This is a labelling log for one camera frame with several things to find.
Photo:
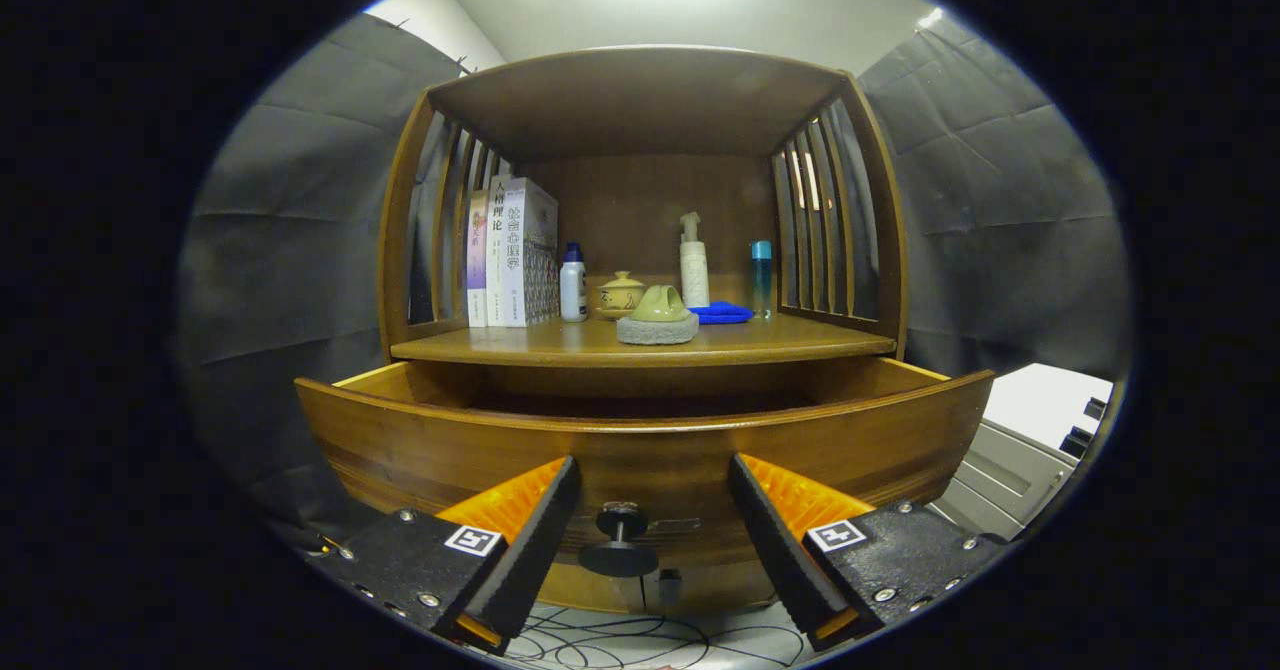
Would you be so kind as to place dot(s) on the blue folded cloth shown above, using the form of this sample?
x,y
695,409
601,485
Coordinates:
x,y
725,313

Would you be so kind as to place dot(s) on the brown wooden cabinet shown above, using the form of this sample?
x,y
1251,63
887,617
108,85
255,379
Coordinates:
x,y
640,100

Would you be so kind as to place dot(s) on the wooden countertop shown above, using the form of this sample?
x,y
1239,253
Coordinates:
x,y
780,342

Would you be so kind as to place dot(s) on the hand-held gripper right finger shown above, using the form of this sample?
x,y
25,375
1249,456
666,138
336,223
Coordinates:
x,y
775,550

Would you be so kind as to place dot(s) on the plain white book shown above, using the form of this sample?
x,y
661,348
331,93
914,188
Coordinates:
x,y
497,250

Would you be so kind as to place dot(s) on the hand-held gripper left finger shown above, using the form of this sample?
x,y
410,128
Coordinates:
x,y
530,550

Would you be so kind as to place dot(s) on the clear blue bottle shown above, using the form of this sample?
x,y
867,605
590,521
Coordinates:
x,y
762,280

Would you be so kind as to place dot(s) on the white pump bottle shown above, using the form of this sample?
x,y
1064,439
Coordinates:
x,y
694,270

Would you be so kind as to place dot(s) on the small ceiling lamp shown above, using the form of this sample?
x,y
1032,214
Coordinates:
x,y
930,18

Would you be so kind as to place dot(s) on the yellow lidded teacup with saucer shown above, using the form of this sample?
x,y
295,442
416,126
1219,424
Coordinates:
x,y
618,295

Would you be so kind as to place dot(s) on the wooden drawer with black knob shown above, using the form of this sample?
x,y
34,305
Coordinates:
x,y
450,450

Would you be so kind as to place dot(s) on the white patterned book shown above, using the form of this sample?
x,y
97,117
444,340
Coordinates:
x,y
535,260

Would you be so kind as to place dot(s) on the purple book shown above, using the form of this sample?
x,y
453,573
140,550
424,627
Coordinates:
x,y
477,260

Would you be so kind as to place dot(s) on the white bottle with blue cap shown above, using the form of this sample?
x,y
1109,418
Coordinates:
x,y
573,290

